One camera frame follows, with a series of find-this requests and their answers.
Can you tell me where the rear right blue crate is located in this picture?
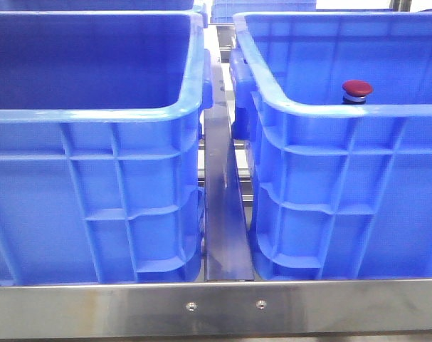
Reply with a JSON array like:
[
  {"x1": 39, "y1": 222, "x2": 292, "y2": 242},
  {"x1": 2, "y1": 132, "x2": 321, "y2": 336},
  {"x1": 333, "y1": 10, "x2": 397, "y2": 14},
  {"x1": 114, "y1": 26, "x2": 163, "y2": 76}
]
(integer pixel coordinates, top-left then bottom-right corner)
[{"x1": 211, "y1": 0, "x2": 317, "y2": 24}]

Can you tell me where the blue plastic crate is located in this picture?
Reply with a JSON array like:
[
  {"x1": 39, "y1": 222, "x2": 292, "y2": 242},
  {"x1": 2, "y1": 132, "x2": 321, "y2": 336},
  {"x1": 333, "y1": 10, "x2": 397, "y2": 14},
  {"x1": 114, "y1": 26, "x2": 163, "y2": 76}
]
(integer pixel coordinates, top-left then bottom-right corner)
[
  {"x1": 233, "y1": 11, "x2": 432, "y2": 280},
  {"x1": 0, "y1": 11, "x2": 212, "y2": 286}
]

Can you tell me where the right blue plastic crate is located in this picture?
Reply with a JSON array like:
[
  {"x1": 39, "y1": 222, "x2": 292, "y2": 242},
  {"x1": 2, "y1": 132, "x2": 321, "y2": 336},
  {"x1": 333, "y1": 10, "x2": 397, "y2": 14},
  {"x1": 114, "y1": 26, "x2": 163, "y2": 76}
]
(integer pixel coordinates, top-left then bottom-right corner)
[{"x1": 233, "y1": 11, "x2": 432, "y2": 280}]

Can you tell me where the left blue plastic crate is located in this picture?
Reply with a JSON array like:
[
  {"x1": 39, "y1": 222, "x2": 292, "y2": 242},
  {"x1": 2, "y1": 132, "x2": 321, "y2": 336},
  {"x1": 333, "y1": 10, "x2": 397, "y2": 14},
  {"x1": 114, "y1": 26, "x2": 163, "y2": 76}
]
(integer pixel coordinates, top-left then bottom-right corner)
[{"x1": 0, "y1": 11, "x2": 212, "y2": 286}]

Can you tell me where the red mushroom push button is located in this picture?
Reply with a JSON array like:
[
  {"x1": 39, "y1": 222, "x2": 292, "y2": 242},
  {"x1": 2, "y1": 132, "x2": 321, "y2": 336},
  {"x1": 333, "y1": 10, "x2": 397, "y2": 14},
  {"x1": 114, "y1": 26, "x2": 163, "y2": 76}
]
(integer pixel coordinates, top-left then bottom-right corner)
[{"x1": 342, "y1": 80, "x2": 374, "y2": 105}]

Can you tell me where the steel front rail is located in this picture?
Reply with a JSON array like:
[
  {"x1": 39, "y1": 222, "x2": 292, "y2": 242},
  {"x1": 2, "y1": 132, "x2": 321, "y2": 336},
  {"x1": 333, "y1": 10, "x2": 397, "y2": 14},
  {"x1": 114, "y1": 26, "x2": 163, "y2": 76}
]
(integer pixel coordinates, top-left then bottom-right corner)
[{"x1": 0, "y1": 279, "x2": 432, "y2": 339}]

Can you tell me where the steel centre divider bar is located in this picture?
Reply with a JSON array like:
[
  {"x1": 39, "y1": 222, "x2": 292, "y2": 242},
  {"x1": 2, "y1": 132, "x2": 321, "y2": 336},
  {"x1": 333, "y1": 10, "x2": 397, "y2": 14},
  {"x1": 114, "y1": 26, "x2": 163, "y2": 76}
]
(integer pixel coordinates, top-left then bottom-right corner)
[{"x1": 204, "y1": 51, "x2": 255, "y2": 281}]

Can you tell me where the rear left blue crate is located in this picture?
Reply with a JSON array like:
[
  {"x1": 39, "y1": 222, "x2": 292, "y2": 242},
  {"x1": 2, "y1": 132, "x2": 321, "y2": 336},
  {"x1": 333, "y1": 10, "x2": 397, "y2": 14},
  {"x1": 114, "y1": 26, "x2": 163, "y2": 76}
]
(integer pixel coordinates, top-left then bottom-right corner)
[{"x1": 0, "y1": 0, "x2": 208, "y2": 27}]

